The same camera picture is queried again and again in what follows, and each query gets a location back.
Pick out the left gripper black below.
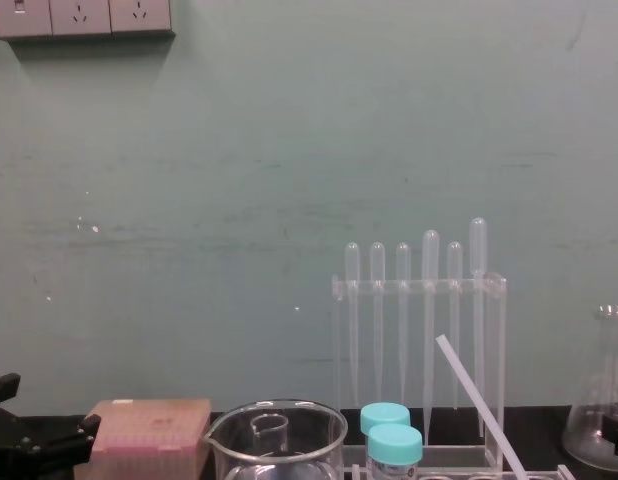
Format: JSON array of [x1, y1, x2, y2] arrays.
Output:
[[0, 372, 103, 480]]

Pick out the clear glass stirring rod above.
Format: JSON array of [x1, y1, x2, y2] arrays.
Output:
[[434, 334, 531, 480]]

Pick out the clear glass conical flask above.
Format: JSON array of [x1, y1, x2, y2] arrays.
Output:
[[561, 304, 618, 459]]

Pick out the pink pipette tip box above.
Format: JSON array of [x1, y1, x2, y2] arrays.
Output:
[[72, 397, 213, 480]]

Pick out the clear acrylic pipette stand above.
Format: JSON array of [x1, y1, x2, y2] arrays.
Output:
[[330, 271, 509, 470]]

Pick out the clear acrylic tube rack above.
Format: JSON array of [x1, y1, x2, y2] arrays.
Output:
[[342, 461, 576, 480]]

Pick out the vial with teal cap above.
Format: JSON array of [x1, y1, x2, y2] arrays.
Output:
[[359, 403, 411, 437], [366, 424, 424, 480]]

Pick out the small clear glass beaker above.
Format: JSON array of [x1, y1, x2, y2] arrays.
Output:
[[250, 413, 291, 455]]

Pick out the long clear plastic pipette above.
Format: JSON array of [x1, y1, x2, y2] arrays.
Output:
[[421, 229, 441, 447]]

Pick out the large clear glass beaker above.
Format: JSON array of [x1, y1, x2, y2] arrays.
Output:
[[203, 398, 350, 480]]

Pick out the white wall socket panel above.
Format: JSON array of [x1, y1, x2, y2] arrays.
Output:
[[0, 0, 176, 41]]

